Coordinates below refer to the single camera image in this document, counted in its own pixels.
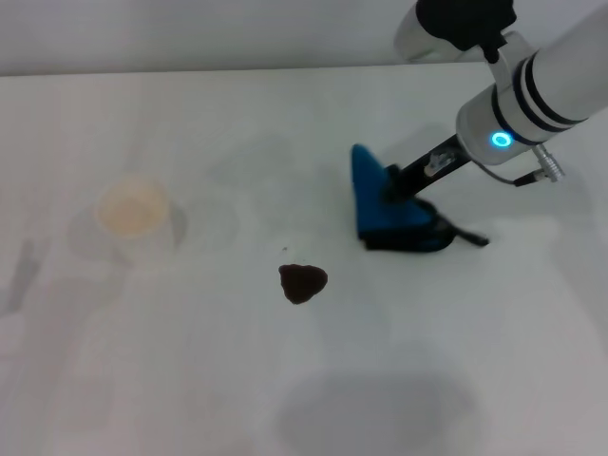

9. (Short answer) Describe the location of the blue rag with black edge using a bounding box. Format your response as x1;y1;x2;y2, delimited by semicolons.
350;143;491;254

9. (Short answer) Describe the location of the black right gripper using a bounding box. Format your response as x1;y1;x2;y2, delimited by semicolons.
381;134;469;203

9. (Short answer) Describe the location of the white paper cup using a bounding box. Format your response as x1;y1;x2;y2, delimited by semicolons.
96;173;175;268

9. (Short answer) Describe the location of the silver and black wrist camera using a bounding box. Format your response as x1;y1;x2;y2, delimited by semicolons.
393;0;518;63

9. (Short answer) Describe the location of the small silver plug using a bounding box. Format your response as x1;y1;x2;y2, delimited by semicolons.
424;148;458;178

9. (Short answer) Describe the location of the black liquid stain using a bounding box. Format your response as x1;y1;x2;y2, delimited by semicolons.
277;263;330;307

